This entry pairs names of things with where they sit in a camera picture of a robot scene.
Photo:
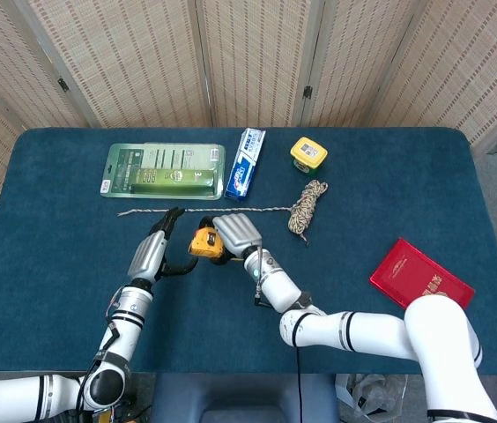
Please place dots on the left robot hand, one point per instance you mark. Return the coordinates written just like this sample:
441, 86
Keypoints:
149, 255

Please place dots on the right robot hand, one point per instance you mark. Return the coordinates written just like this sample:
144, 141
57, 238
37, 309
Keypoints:
237, 233

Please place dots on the yellow tape measure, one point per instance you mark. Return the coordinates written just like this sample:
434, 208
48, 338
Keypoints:
206, 243

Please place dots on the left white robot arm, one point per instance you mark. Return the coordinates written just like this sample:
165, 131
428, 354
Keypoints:
125, 317

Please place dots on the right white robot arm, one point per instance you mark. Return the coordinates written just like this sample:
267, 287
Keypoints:
363, 328

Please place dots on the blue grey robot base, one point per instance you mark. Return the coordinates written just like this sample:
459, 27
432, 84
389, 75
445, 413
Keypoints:
244, 396

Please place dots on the blue white toothpaste box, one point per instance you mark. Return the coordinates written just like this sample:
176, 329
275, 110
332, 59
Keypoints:
245, 165

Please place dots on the green blister pack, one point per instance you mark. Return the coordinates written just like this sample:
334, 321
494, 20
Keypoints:
162, 176

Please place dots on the blue felt table cloth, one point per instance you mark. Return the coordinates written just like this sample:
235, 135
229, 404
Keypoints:
54, 264

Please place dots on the yellow lidded small container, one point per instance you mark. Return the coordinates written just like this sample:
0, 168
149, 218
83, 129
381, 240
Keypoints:
308, 152

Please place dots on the bamboo folding screen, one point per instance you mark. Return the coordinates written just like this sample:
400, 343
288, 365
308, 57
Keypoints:
253, 66

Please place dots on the red certificate booklet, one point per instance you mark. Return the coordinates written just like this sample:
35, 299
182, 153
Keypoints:
409, 273

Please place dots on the crumpled clear plastic bag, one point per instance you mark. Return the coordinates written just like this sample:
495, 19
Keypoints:
374, 392

